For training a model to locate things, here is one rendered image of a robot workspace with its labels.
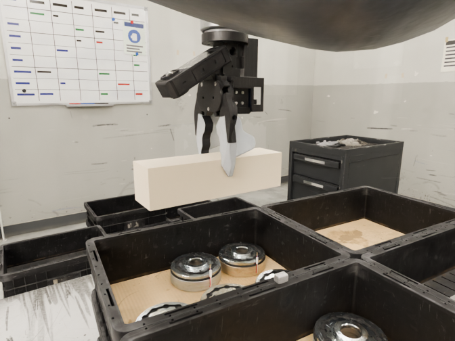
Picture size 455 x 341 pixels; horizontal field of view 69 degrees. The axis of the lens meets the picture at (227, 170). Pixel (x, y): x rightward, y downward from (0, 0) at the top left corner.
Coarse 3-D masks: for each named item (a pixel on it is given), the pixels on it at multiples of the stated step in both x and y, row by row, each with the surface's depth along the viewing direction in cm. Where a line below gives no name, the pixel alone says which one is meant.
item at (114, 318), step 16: (256, 208) 80; (176, 224) 71; (288, 224) 71; (96, 240) 63; (320, 240) 63; (96, 272) 52; (288, 272) 52; (304, 272) 52; (240, 288) 47; (256, 288) 47; (112, 304) 46; (192, 304) 44; (208, 304) 44; (112, 320) 41; (144, 320) 41; (160, 320) 41; (112, 336) 40
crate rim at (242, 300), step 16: (320, 272) 52; (384, 272) 52; (272, 288) 48; (288, 288) 48; (400, 288) 48; (416, 288) 47; (224, 304) 44; (240, 304) 44; (432, 304) 44; (448, 304) 44; (176, 320) 41; (192, 320) 41; (128, 336) 38; (144, 336) 38
